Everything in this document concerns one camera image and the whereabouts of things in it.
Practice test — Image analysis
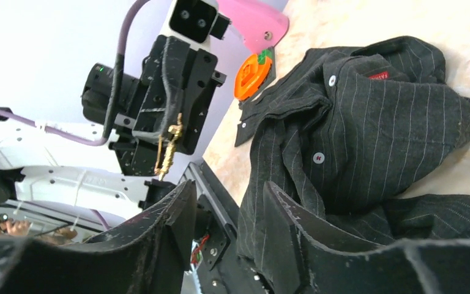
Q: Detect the person forearm background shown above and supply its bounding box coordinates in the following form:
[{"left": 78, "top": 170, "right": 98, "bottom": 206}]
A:
[{"left": 0, "top": 219, "right": 78, "bottom": 245}]

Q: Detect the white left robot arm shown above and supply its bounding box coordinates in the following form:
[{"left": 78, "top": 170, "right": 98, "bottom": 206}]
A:
[{"left": 0, "top": 35, "right": 225, "bottom": 219}]

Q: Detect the dark pinstriped garment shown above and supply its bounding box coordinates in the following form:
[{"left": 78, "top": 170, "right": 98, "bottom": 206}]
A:
[{"left": 236, "top": 36, "right": 470, "bottom": 262}]

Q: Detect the gold brooch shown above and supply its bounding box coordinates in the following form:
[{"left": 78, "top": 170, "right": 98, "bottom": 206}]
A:
[{"left": 154, "top": 113, "right": 184, "bottom": 181}]

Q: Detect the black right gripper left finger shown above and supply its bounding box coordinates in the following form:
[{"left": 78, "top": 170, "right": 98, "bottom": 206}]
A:
[{"left": 0, "top": 181, "right": 197, "bottom": 293}]

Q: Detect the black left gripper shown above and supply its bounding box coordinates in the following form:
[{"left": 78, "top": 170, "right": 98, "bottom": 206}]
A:
[{"left": 110, "top": 36, "right": 226, "bottom": 176}]

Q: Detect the pink toy ramp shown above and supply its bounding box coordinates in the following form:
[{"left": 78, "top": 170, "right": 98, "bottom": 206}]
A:
[{"left": 218, "top": 0, "right": 289, "bottom": 53}]

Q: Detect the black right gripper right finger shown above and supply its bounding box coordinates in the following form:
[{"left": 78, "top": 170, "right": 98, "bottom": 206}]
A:
[{"left": 262, "top": 182, "right": 470, "bottom": 293}]

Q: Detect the orange curved toy track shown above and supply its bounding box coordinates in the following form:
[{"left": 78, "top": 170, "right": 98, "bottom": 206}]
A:
[{"left": 233, "top": 47, "right": 274, "bottom": 102}]

